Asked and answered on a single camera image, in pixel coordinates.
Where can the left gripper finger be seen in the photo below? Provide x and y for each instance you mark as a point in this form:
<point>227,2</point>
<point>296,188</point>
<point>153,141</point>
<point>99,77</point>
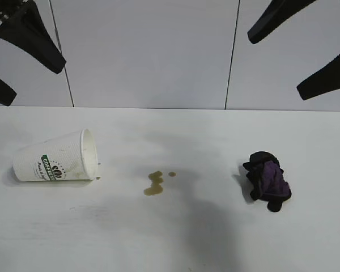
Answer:
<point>31,37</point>
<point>0,88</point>

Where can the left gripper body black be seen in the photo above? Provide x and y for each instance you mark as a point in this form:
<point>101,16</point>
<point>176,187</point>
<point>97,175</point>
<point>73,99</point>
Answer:
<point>5,8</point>

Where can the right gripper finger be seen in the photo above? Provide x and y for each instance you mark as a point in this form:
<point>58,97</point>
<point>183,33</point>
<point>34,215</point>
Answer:
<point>326,80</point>
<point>272,20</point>

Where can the white paper coffee cup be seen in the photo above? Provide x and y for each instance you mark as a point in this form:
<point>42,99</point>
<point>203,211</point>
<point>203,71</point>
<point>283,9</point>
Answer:
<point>51,158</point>

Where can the black and purple cloth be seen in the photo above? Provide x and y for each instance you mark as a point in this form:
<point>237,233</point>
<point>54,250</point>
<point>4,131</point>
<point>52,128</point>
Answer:
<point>269,178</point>

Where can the round coffee drop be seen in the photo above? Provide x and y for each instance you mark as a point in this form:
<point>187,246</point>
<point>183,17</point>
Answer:
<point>172,174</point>

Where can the brown coffee puddle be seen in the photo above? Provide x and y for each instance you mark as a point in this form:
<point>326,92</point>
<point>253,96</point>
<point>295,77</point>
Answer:
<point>153,191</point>

